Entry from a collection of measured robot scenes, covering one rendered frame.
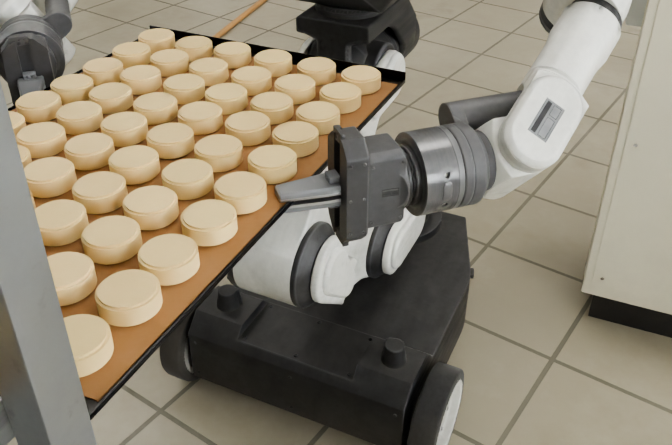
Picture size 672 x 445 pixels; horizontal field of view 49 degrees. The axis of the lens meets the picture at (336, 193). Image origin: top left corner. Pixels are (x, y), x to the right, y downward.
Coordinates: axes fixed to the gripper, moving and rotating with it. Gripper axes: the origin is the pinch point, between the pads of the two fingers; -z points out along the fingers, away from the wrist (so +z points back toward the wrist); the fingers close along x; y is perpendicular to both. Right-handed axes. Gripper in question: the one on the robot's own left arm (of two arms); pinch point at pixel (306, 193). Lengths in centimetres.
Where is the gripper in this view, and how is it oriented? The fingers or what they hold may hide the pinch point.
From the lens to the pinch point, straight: 73.3
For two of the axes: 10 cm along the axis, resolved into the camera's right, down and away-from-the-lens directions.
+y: 3.4, 5.1, -7.9
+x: 0.0, -8.4, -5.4
